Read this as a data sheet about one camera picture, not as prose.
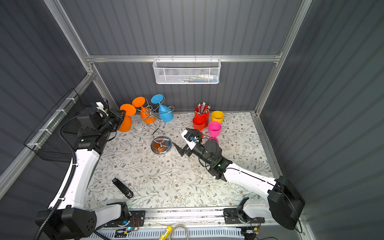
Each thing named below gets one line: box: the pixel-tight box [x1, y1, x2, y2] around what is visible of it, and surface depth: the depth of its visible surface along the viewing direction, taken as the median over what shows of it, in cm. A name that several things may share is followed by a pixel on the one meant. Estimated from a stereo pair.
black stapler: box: [112, 177, 134, 199], surface depth 84 cm
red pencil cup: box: [194, 104, 210, 128], surface depth 107 cm
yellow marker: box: [158, 225, 173, 240], surface depth 69 cm
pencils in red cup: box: [194, 101, 211, 115], surface depth 107 cm
